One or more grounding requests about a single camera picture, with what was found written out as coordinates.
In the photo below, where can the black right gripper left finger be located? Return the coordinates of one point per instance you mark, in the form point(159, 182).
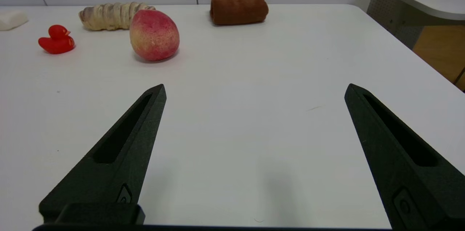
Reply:
point(120, 173)

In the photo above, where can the white soap block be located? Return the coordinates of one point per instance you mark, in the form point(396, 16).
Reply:
point(11, 19)

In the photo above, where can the brown towel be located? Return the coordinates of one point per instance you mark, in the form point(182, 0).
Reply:
point(238, 5)

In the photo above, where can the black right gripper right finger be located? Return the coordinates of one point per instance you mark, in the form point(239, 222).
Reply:
point(385, 158)

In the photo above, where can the pink yellow peach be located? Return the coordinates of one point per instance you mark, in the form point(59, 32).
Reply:
point(154, 35)

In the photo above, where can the red rubber duck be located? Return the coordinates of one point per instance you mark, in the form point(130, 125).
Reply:
point(56, 42)

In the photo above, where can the striped beige bread roll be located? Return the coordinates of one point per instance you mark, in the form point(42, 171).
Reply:
point(105, 16)

